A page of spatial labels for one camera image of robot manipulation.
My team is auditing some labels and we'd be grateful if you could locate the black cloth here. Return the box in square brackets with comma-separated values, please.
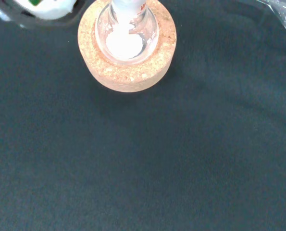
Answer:
[0, 0, 286, 231]

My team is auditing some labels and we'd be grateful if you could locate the clear glass weighing funnel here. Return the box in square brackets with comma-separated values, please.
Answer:
[254, 0, 286, 32]

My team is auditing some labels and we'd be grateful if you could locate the cork ring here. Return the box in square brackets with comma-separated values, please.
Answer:
[77, 0, 178, 93]

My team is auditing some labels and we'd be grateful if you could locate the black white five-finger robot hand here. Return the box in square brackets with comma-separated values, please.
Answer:
[0, 0, 79, 29]

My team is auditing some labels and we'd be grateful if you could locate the glass round-bottom flask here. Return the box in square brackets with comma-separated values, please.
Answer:
[94, 0, 160, 66]

